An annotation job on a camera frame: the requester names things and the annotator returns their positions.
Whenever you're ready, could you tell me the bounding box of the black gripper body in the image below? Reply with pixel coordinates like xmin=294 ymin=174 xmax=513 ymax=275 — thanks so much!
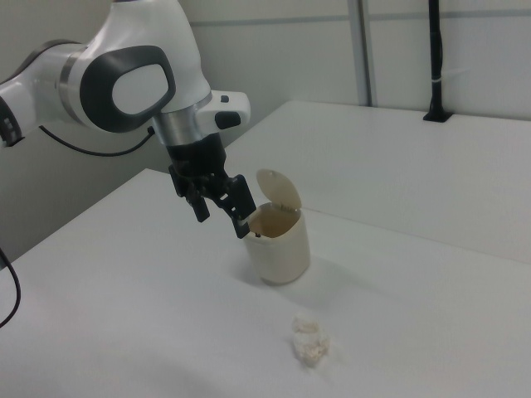
xmin=165 ymin=133 xmax=231 ymax=197

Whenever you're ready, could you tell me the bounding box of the white paper trash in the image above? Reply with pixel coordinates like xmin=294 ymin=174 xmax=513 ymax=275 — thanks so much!
xmin=290 ymin=314 xmax=332 ymax=368

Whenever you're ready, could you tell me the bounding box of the small white lidded bin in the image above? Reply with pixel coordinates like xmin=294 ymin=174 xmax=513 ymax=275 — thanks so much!
xmin=241 ymin=167 xmax=312 ymax=287

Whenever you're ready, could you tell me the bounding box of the black pole with clamp base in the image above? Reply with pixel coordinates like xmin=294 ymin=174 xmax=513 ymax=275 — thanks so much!
xmin=422 ymin=0 xmax=453 ymax=124

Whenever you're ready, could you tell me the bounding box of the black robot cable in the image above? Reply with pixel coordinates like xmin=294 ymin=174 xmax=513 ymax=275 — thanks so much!
xmin=0 ymin=124 xmax=156 ymax=329

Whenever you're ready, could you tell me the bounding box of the grey metal partition post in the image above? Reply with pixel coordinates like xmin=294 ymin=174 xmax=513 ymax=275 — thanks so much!
xmin=349 ymin=0 xmax=379 ymax=107

